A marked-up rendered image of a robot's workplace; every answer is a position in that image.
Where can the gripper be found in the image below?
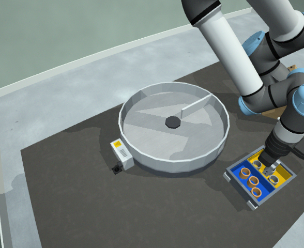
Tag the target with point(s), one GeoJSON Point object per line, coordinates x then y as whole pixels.
{"type": "Point", "coordinates": [278, 144]}

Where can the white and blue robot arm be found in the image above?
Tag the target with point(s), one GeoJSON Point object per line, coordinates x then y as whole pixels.
{"type": "Point", "coordinates": [263, 82]}

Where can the bronze bushing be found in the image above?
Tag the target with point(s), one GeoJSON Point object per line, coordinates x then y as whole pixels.
{"type": "Point", "coordinates": [245, 170]}
{"type": "Point", "coordinates": [255, 180]}
{"type": "Point", "coordinates": [256, 190]}

